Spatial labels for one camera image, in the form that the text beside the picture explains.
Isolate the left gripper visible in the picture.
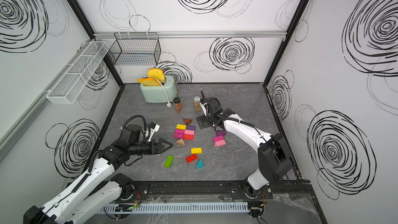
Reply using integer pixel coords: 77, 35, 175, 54
130, 138, 173, 156

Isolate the brown triangle block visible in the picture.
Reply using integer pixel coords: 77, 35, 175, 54
183, 118, 192, 125

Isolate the purple block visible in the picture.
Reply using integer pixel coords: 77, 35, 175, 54
216, 131, 227, 136
186, 125, 196, 131

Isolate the magenta speckled block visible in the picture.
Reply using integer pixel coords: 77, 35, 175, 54
173, 133, 184, 139

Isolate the light pink block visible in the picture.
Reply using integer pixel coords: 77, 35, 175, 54
184, 130, 195, 135
215, 140, 226, 147

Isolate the tan triangle block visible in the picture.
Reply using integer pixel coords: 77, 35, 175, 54
176, 139, 186, 146

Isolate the red block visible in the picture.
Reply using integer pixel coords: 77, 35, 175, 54
183, 134, 194, 141
186, 153, 198, 163

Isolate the green block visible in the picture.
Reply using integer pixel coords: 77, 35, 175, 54
164, 155, 174, 168

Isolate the teal triangle block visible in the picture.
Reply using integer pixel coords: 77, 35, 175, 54
195, 159, 204, 169

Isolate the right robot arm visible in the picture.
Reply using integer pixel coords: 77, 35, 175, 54
197, 96, 295, 198

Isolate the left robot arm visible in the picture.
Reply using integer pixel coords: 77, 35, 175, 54
23, 116, 173, 224

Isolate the brown spice jar silver lid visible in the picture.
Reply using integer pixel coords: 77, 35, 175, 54
193, 96, 202, 113

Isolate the magenta block beside yellow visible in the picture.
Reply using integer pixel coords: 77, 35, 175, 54
175, 129, 185, 134

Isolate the red pepper spice jar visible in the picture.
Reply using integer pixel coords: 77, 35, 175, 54
173, 97, 182, 112

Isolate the mint green toaster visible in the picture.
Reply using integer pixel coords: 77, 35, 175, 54
140, 75, 177, 103

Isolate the front yellow toast slice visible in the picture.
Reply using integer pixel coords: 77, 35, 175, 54
137, 77, 162, 87

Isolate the yellow toast slice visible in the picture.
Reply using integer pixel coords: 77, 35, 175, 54
137, 77, 162, 87
147, 68, 165, 82

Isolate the back yellow toast slice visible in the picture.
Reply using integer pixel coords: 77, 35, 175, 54
147, 68, 165, 82

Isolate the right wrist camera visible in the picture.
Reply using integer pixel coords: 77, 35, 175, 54
200, 102, 208, 116

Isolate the white toaster power cable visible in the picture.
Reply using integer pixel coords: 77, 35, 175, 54
153, 77, 172, 108

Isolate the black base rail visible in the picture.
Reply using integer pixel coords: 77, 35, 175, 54
115, 180, 313, 203

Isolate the grey slotted cable duct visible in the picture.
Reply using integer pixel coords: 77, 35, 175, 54
98, 202, 249, 215

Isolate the black wire basket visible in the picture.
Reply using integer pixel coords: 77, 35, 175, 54
108, 32, 161, 66

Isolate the white mesh wall shelf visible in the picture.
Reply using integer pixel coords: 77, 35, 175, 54
46, 41, 110, 104

